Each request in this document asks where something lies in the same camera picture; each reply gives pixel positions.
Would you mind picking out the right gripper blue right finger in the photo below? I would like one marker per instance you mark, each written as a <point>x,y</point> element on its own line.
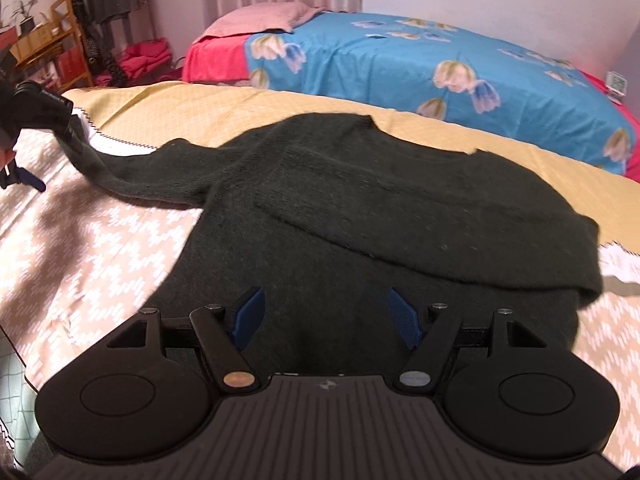
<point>430,334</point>

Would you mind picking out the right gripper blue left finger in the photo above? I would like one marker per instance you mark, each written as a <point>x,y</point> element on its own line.
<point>223,333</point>

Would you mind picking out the dark green knit sweater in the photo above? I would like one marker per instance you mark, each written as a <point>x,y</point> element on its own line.
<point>326,214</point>

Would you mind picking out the clothes rack with dark garments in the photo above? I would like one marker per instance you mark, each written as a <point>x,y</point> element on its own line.
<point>95,18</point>

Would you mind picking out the orange wooden shelf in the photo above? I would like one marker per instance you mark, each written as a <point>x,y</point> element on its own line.
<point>53,53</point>

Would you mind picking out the pink bag on floor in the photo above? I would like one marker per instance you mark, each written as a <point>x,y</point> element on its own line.
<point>136,62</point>

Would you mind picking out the yellow patterned bedspread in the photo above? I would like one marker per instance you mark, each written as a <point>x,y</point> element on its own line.
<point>514,403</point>

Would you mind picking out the pink pillow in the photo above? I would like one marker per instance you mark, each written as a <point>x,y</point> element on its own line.
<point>260,17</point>

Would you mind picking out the blue floral quilt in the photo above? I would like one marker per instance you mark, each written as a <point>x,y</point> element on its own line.
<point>446,73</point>

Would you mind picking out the small white digital clock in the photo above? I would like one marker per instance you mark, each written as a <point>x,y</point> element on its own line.
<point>616,85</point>

